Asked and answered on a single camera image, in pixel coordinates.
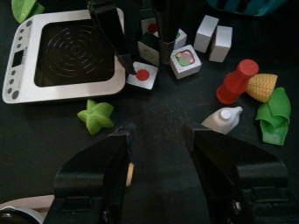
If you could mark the white block colourful picture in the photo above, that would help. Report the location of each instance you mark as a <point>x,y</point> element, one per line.
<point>185,59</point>

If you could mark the white block red dot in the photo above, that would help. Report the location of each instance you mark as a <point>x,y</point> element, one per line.
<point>151,27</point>
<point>143,75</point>

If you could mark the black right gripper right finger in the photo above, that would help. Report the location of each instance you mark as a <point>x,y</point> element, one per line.
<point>241,175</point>

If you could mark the pink cutting board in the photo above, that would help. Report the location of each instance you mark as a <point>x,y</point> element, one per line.
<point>35,201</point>

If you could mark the plain white block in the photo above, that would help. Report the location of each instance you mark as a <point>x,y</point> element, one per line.
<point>206,32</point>
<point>221,43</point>

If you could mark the red toy bottle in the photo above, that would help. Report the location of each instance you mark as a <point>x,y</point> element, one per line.
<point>234,84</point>

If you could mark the small green toy leaf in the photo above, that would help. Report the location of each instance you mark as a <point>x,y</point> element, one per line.
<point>23,10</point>

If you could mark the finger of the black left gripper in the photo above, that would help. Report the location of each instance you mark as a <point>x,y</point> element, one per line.
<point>109,26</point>
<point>169,23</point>

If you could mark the small orange tan piece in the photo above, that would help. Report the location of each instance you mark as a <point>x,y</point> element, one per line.
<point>130,175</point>

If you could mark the white block kiwi picture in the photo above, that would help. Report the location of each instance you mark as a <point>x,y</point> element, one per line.
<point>147,54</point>

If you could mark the yellow toy corn cob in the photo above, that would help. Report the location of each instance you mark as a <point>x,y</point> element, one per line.
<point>264,86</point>

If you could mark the white picture block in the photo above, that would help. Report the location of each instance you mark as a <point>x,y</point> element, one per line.
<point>181,38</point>

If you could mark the black toy frying pan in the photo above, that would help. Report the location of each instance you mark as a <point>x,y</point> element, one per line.
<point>15,217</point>

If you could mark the white toy bottle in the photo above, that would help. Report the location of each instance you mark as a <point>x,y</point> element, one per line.
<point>222,121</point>

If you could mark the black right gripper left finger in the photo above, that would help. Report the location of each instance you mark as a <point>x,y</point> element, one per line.
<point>90,175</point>

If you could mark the green toy corn husk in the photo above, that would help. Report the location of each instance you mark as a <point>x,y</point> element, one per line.
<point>277,116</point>

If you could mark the white toy tablet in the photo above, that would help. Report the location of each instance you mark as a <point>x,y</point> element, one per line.
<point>78,94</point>

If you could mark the green toy starfruit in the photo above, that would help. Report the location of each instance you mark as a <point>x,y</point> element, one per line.
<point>97,116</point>

